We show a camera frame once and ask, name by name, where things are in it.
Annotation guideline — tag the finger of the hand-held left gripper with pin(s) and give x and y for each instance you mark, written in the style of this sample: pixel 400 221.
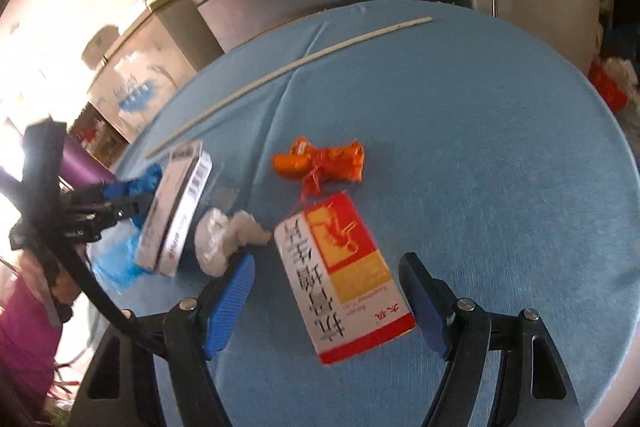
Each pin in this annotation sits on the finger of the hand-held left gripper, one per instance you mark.
pixel 134 206
pixel 122 190

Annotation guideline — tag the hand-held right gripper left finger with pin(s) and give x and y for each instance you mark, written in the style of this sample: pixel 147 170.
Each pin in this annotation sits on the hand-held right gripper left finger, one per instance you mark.
pixel 230 302

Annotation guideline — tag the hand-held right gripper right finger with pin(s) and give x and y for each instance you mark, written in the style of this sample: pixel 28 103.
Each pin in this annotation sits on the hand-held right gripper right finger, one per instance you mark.
pixel 425 302

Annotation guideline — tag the white cardboard box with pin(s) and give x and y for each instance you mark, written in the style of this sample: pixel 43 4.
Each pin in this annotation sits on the white cardboard box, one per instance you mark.
pixel 172 212

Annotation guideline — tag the blue plastic bag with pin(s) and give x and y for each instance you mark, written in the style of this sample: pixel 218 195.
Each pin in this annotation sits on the blue plastic bag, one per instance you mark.
pixel 117 259

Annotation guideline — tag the white tissue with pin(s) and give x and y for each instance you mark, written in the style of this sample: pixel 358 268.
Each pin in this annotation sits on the white tissue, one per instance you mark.
pixel 225 237

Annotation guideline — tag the red and white medicine box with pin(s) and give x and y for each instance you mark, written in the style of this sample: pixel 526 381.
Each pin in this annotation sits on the red and white medicine box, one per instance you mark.
pixel 345 282

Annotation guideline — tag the clear plastic tray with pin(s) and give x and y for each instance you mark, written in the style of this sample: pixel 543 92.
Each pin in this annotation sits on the clear plastic tray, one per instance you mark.
pixel 225 197

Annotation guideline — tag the orange snack wrapper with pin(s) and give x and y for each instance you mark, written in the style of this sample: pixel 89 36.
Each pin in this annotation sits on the orange snack wrapper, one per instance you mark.
pixel 320 164

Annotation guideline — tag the person's left hand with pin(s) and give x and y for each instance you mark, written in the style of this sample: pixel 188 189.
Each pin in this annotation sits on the person's left hand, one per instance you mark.
pixel 64 287

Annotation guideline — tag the purple thermos bottle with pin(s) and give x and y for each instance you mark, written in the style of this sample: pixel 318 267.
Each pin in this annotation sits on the purple thermos bottle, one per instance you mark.
pixel 80 167

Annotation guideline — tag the person's magenta clothing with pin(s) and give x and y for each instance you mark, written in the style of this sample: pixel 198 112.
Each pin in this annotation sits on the person's magenta clothing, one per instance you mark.
pixel 25 342

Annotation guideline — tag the blue tablecloth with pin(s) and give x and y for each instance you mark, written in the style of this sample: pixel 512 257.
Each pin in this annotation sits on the blue tablecloth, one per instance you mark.
pixel 475 147

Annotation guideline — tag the long white stick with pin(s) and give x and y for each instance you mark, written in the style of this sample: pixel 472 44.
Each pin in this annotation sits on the long white stick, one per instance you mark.
pixel 290 72

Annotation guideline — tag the red bag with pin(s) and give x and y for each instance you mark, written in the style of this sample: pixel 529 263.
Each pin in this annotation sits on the red bag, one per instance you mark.
pixel 607 89

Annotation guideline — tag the white plastic bag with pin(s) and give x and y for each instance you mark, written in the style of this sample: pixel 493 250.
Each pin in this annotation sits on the white plastic bag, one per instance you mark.
pixel 622 72

